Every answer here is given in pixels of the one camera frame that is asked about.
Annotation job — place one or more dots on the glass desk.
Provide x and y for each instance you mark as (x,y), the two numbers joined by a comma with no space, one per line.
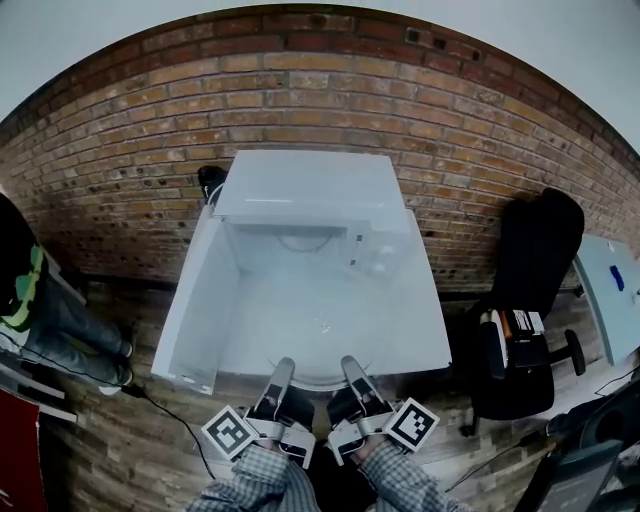
(607,310)

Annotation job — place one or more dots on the dark monitor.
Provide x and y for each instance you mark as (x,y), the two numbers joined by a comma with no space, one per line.
(580,480)

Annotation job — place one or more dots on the glass turntable plate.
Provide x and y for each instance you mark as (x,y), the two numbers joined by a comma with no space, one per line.
(300,243)

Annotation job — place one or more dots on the white and orange tool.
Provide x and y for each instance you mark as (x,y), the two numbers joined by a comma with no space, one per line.
(492,332)

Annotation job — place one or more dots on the person's right forearm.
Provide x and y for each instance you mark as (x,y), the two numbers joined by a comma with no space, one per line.
(400,480)

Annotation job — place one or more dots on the person's left forearm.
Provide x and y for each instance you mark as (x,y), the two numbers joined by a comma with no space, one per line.
(260,480)

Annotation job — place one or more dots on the black object behind microwave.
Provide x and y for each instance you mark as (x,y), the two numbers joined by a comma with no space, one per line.
(210,181)

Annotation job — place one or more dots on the red panel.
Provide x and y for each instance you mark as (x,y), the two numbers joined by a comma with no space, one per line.
(17,450)

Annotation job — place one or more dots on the blue object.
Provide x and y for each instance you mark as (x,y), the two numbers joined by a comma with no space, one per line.
(617,277)

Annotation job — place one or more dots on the black office chair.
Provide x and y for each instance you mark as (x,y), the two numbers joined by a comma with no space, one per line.
(537,250)

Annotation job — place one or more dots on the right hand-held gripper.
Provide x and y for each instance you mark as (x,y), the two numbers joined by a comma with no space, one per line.
(370,425)

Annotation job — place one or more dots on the white microwave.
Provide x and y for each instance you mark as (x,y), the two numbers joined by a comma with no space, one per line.
(310,185)

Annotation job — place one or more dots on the black labelled box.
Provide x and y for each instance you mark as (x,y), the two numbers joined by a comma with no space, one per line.
(527,327)

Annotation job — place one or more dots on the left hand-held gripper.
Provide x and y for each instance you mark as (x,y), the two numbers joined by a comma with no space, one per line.
(280,427)

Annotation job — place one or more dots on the grey shelf boards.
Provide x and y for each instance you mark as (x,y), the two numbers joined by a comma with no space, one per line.
(35,395)

